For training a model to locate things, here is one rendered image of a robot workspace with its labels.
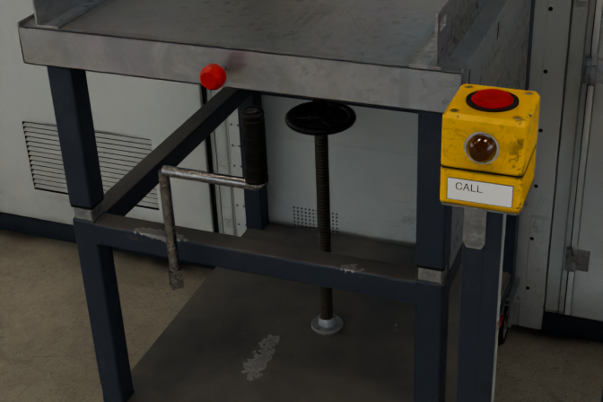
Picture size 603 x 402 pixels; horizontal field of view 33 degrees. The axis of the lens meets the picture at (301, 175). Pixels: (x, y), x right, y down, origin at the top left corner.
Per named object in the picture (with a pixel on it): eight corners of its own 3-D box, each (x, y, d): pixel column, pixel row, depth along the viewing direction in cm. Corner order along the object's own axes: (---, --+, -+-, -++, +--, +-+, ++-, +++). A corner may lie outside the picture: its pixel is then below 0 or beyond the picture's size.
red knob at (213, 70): (221, 94, 125) (218, 70, 123) (197, 91, 126) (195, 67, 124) (235, 81, 128) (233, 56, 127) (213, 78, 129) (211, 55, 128)
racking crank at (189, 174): (164, 290, 145) (141, 100, 131) (174, 278, 148) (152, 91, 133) (271, 311, 139) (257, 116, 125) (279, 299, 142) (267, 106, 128)
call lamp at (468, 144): (495, 172, 93) (497, 139, 92) (459, 167, 94) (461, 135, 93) (499, 165, 94) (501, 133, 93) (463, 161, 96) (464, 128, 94)
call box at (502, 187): (519, 218, 96) (527, 122, 91) (438, 205, 99) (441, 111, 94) (534, 179, 103) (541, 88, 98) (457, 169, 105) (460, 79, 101)
